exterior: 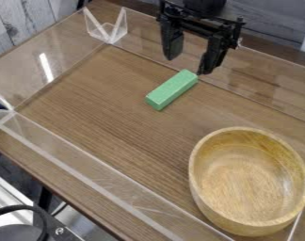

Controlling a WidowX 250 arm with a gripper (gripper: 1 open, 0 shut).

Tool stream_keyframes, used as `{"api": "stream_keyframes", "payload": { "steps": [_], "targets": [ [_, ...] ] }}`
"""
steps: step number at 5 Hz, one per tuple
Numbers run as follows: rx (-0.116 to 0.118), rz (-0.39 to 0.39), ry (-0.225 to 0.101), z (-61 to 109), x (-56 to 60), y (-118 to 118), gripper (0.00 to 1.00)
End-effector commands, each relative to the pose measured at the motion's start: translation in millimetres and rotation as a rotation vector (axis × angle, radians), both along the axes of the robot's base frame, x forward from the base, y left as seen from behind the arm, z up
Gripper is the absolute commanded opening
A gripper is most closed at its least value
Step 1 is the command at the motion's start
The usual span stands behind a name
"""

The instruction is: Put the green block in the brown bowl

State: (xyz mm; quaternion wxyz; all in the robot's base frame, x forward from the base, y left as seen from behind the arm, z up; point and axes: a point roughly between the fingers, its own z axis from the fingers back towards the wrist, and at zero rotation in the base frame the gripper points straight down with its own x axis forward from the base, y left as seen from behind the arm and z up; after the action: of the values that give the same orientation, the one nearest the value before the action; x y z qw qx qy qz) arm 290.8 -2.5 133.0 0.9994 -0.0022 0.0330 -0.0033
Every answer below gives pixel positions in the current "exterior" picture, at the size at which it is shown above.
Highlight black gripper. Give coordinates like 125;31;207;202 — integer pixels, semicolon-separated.
156;0;245;75

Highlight green rectangular block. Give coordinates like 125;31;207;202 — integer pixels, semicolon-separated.
144;70;197;111

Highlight brown wooden bowl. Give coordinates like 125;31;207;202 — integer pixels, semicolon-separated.
187;126;305;237

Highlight clear acrylic tray walls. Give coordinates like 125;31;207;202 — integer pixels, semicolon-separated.
0;2;305;241

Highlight black table leg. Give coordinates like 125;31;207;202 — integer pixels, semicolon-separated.
37;187;53;211

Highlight black metal base plate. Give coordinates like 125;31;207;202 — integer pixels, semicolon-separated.
32;205;84;241

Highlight black cable bottom left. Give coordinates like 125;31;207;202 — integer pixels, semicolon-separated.
0;204;51;241

